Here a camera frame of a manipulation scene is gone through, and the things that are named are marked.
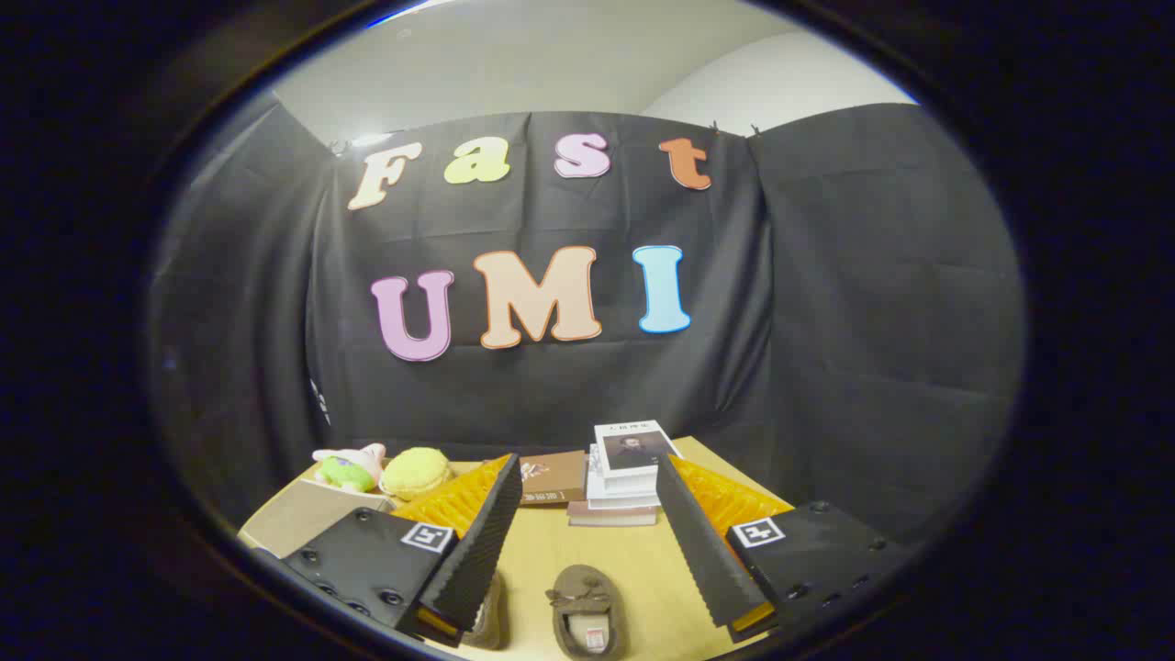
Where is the beige storage box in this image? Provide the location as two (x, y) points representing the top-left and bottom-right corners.
(237, 473), (397, 561)

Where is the white book with portrait cover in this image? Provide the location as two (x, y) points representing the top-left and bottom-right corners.
(594, 420), (685, 478)

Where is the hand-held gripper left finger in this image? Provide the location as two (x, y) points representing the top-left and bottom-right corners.
(280, 453), (524, 648)

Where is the pink star plush toy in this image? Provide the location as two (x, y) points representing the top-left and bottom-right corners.
(312, 443), (388, 494)

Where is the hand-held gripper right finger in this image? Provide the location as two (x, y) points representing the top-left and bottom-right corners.
(655, 453), (907, 645)

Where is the yellow round plush toy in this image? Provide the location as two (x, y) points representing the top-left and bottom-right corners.
(379, 447), (455, 501)

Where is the brown fuzzy shoe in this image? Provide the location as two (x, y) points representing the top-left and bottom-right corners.
(459, 569), (509, 651)
(546, 565), (628, 660)

